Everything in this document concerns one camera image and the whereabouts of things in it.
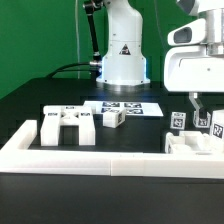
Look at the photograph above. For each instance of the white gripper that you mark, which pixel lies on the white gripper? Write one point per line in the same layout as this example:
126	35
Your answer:
190	69

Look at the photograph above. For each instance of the small tagged white cube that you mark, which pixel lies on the small tagged white cube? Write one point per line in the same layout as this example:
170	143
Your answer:
201	122
178	120

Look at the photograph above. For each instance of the white U-shaped border frame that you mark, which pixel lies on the white U-shaped border frame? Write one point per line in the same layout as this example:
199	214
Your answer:
17	157

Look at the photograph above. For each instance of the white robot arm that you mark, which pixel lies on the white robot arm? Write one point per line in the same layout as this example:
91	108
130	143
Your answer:
124	66

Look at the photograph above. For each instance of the white chair back part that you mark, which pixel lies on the white chair back part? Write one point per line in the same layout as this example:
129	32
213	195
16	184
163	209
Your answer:
57	116

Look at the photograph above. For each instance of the white sheet with tags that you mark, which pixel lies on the white sheet with tags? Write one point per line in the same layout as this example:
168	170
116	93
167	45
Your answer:
132	108

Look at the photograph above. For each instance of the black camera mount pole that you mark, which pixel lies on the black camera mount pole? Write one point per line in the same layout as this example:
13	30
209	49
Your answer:
89	8

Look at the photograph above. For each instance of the white chair seat part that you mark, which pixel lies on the white chair seat part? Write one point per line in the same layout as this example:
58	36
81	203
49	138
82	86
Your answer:
188	143

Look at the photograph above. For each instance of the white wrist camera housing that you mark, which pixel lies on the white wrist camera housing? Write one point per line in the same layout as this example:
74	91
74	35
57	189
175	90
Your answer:
193	33

